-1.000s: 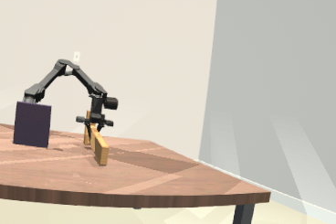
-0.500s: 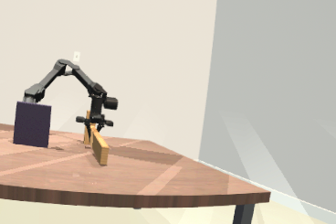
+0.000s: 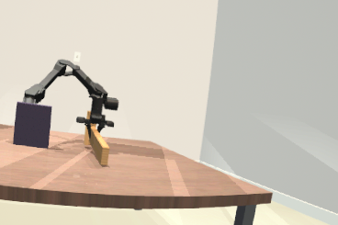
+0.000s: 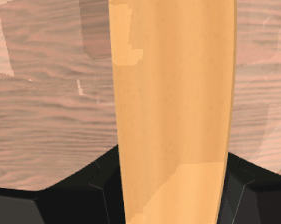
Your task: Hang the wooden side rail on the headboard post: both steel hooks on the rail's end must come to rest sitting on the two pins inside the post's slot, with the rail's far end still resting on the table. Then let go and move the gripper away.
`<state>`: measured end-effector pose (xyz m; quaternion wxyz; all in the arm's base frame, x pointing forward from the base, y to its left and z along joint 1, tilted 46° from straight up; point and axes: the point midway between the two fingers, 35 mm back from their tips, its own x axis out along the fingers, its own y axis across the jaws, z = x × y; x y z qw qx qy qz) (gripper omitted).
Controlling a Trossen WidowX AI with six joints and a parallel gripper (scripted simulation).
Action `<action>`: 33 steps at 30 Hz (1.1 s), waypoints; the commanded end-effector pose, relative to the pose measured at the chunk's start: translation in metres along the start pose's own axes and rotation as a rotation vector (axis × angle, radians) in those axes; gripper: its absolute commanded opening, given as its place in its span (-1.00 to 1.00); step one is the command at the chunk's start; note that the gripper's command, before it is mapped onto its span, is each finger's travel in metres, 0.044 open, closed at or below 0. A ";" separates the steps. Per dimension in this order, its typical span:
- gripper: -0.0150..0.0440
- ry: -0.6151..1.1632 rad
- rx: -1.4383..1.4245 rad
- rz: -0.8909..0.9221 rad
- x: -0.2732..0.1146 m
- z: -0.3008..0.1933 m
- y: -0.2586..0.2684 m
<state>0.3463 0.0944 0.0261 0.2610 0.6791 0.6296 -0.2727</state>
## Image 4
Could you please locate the light wooden board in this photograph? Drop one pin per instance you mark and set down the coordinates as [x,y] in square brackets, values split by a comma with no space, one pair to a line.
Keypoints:
[173,65]

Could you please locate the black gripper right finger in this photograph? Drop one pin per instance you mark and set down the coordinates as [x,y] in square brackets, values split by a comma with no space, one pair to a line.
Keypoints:
[251,194]

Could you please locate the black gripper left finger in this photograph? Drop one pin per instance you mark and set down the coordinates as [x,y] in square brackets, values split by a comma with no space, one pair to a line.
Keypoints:
[92,195]

